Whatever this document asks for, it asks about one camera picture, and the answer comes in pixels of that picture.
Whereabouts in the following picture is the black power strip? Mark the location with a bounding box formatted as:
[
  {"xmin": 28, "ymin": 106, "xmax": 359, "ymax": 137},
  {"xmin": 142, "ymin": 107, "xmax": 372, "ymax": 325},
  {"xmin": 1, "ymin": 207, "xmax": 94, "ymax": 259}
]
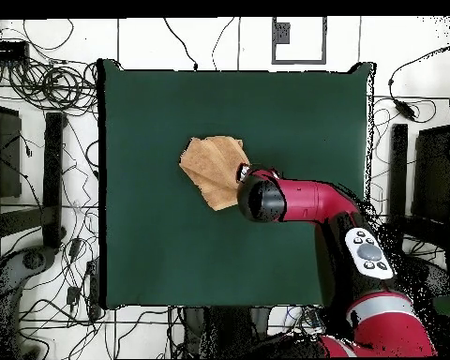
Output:
[
  {"xmin": 0, "ymin": 39, "xmax": 30, "ymax": 61},
  {"xmin": 85, "ymin": 258, "xmax": 101, "ymax": 320}
]

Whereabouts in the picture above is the grey square frame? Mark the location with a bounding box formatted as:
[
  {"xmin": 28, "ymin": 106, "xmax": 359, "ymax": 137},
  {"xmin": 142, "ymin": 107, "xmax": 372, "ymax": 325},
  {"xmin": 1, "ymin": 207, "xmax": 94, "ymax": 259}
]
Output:
[{"xmin": 271, "ymin": 16, "xmax": 328, "ymax": 66}]

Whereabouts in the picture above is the black stand bar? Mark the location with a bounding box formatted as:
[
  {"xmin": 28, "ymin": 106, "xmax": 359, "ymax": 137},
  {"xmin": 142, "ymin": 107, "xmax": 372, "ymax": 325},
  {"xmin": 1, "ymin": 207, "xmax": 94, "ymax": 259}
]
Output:
[
  {"xmin": 41, "ymin": 111, "xmax": 67, "ymax": 249},
  {"xmin": 387, "ymin": 123, "xmax": 409, "ymax": 226}
]

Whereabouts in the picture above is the dark green tablecloth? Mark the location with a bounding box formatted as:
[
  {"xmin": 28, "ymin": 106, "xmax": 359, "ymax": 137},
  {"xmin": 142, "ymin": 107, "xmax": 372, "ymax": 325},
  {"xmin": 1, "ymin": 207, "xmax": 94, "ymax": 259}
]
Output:
[{"xmin": 97, "ymin": 58, "xmax": 378, "ymax": 310}]

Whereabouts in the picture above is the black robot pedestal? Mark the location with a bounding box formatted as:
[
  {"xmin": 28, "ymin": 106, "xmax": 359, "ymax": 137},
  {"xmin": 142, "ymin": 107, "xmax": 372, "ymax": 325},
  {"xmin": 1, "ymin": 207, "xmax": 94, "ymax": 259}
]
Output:
[{"xmin": 181, "ymin": 306, "xmax": 271, "ymax": 359}]

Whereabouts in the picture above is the black cable coil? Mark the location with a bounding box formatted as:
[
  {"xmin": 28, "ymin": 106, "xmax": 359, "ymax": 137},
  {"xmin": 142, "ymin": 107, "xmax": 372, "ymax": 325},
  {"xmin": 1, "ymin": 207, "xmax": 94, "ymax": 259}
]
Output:
[{"xmin": 7, "ymin": 59, "xmax": 98, "ymax": 113}]

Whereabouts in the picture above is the black box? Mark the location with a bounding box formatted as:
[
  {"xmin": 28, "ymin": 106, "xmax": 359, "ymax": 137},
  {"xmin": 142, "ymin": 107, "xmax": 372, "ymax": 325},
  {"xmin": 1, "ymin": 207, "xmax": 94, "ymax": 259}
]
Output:
[
  {"xmin": 0, "ymin": 102, "xmax": 23, "ymax": 200},
  {"xmin": 411, "ymin": 124, "xmax": 450, "ymax": 226}
]

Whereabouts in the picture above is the orange terry towel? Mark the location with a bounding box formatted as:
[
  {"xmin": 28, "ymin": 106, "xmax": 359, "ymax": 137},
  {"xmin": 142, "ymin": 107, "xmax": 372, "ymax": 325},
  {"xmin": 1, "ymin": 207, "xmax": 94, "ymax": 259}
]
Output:
[{"xmin": 178, "ymin": 135, "xmax": 251, "ymax": 212}]

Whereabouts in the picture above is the black cable with plug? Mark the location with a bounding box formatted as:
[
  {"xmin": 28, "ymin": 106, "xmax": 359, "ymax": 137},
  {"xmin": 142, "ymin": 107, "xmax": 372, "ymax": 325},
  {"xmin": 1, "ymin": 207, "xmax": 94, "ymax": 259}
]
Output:
[{"xmin": 162, "ymin": 16, "xmax": 200, "ymax": 72}]

